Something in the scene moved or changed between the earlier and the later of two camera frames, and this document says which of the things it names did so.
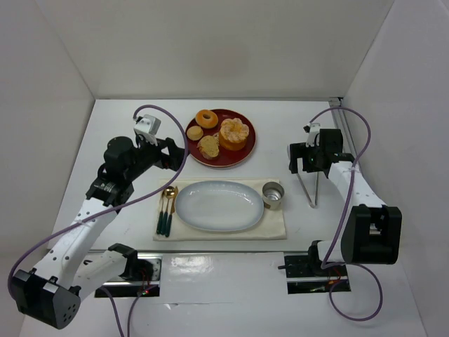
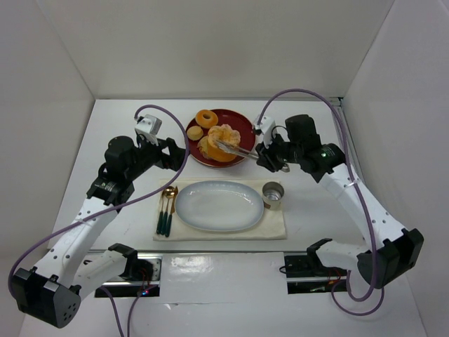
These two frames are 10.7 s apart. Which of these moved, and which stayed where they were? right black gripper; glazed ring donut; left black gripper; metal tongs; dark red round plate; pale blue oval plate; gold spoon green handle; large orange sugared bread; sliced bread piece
Moved: right black gripper; metal tongs; large orange sugared bread
Stayed: sliced bread piece; pale blue oval plate; dark red round plate; left black gripper; gold spoon green handle; glazed ring donut
